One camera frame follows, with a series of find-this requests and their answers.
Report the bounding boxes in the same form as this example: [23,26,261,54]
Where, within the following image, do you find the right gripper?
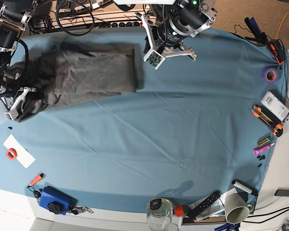
[0,74,42,122]

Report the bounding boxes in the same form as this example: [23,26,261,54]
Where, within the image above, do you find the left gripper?
[134,12,197,61]

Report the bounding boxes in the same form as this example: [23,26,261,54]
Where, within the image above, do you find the dark grey T-shirt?
[4,42,142,123]

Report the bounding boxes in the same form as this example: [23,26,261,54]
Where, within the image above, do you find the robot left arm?
[134,0,217,69]

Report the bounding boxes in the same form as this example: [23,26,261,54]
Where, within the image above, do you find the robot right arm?
[0,0,43,122]

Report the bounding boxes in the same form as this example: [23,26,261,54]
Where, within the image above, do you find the black power strip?
[110,21,143,27]

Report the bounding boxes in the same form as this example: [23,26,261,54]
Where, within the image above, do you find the white paper sheet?
[3,134,36,168]

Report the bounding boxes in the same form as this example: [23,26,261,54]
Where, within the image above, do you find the orange tape roll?
[6,148,17,160]

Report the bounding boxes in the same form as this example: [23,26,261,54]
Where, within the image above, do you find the orange marker pen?
[27,173,44,188]

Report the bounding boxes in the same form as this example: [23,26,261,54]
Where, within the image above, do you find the blue clamp block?
[39,186,72,215]

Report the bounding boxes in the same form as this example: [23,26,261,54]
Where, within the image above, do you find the blue table cloth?
[0,27,289,213]

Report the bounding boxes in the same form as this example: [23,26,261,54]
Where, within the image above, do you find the blue black clamp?
[244,17,268,45]

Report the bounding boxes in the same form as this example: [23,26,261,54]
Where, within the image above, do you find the metal carabiner keys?
[68,206,93,215]

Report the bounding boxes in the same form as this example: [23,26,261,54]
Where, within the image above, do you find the orange black clamp tool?
[269,39,285,65]

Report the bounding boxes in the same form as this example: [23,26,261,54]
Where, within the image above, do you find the purple tape roll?
[262,68,278,83]

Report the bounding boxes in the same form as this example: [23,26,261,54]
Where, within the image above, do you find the white barcode device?
[261,91,289,123]

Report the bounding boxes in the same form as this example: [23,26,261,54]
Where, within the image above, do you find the orange black utility knife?
[252,105,283,137]

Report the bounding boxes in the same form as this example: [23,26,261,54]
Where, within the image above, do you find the small gold battery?
[257,137,271,147]

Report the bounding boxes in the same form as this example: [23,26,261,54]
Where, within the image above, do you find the purple glue tube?
[253,143,275,156]

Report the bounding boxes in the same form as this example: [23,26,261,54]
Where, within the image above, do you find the glass jar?
[146,198,173,231]

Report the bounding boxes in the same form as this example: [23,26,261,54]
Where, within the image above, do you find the white black marker roll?
[232,180,258,197]

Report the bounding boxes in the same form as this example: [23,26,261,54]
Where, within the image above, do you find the orange cube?
[174,205,184,217]

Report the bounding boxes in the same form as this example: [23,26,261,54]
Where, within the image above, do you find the black remote control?
[186,192,220,218]

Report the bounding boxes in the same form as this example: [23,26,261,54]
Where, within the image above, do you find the grey-green mug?
[224,193,254,224]

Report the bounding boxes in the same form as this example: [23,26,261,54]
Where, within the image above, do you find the grey adapter box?
[274,188,289,197]

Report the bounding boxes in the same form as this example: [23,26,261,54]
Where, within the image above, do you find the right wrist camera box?
[4,109,19,121]

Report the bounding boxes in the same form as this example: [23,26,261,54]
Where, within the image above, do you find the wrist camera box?
[144,49,166,70]
[4,109,19,121]

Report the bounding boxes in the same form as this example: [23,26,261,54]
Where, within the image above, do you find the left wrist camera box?
[144,49,166,70]

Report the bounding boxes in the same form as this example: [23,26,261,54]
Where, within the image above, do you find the yellow cable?
[276,10,289,40]

